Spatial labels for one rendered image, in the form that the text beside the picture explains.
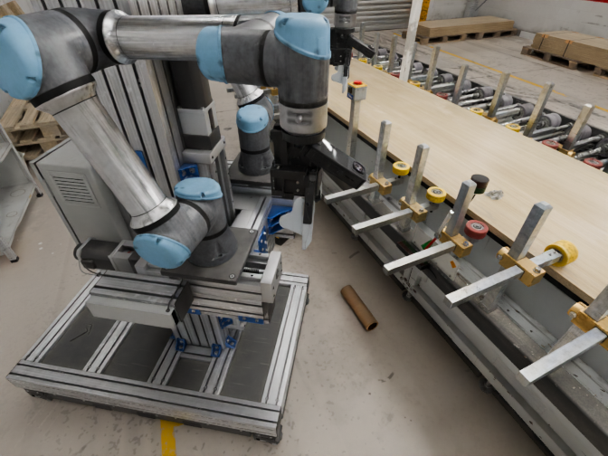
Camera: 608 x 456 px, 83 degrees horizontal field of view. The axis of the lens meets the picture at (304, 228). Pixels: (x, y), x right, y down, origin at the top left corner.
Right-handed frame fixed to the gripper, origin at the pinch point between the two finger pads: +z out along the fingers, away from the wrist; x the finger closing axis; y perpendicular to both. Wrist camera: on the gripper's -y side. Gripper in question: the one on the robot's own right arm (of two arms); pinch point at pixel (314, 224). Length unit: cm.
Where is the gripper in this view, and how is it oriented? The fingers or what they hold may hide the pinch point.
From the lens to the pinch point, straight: 67.4
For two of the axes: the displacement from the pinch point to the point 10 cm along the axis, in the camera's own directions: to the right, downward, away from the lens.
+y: -9.9, -1.1, 1.3
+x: -1.7, 6.3, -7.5
